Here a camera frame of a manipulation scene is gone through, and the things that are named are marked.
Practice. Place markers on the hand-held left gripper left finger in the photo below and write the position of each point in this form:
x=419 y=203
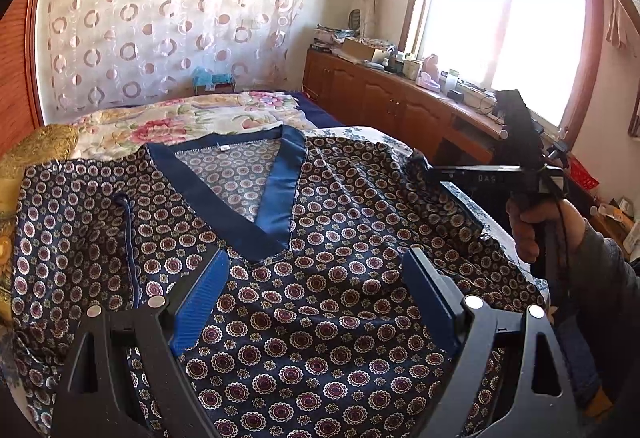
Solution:
x=199 y=303

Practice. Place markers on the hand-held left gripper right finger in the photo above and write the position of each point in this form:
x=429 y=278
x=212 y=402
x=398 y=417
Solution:
x=429 y=294

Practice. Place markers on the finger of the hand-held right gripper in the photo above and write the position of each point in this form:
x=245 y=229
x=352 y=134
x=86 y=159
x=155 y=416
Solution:
x=440 y=169

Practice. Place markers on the navy floral-print shirt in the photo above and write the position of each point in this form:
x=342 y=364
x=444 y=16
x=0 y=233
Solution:
x=310 y=318

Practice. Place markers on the person's right forearm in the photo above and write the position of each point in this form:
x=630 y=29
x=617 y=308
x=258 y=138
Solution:
x=600 y=288

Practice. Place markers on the person's right hand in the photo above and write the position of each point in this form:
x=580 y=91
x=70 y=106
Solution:
x=522 y=228

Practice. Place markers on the red paper cutout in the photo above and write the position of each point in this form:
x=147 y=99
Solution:
x=584 y=171

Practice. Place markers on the long wooden cabinet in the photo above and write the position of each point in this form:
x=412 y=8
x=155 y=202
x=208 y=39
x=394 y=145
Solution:
x=380 y=98

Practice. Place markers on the pink bag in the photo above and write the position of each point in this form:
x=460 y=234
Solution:
x=429 y=73

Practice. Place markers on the wooden-framed window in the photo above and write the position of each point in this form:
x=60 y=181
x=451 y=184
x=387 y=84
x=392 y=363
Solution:
x=495 y=33

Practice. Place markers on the navy blanket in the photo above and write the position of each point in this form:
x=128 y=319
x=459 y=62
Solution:
x=317 y=111

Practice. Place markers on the cardboard box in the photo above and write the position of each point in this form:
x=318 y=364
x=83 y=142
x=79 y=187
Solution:
x=360 y=49

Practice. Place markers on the pink floral blanket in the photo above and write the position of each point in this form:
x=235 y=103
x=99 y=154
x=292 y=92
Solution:
x=200 y=116

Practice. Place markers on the blue box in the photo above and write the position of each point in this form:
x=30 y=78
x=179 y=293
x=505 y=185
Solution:
x=212 y=79

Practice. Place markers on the gold embroidered cushion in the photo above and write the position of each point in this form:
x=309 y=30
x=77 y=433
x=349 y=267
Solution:
x=35 y=143

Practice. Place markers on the circle-patterned white curtain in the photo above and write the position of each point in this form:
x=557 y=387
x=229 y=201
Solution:
x=170 y=18

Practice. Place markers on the wooden headboard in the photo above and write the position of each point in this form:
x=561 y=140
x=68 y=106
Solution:
x=17 y=68

